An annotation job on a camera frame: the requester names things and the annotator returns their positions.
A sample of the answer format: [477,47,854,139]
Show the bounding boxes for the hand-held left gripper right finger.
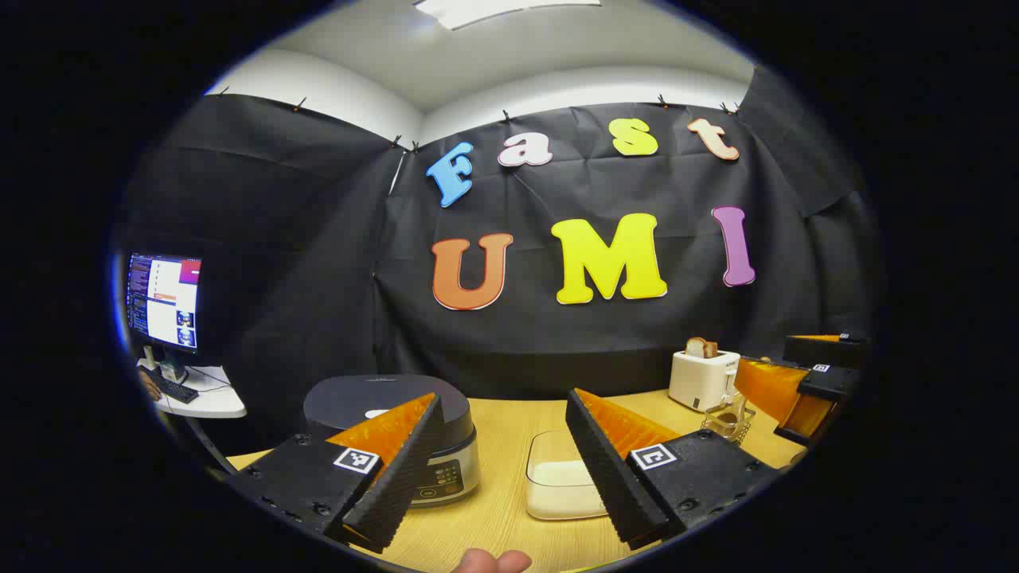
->
[565,388,783,552]

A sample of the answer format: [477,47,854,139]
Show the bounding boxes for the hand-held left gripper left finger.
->
[227,392,445,555]

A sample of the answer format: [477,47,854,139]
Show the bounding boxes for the white rice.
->
[529,460,607,518]

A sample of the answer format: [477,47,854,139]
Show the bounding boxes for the black and silver rice cooker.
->
[303,374,481,508]

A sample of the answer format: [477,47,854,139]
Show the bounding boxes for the metal wire chopstick holder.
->
[702,402,755,445]

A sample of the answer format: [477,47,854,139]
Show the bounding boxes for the clear plastic rice container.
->
[525,430,610,522]

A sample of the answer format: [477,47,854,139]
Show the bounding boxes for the white toaster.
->
[669,349,741,412]

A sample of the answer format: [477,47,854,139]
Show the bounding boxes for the white round side desk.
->
[135,358,248,420]

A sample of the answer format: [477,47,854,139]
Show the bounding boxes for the black keyboard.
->
[142,368,200,404]

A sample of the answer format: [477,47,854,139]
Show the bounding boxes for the black backdrop cloth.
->
[119,65,886,450]

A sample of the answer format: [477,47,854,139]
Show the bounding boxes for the computer monitor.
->
[125,252,202,355]

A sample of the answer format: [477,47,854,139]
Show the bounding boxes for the ceiling light panel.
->
[414,0,602,31]

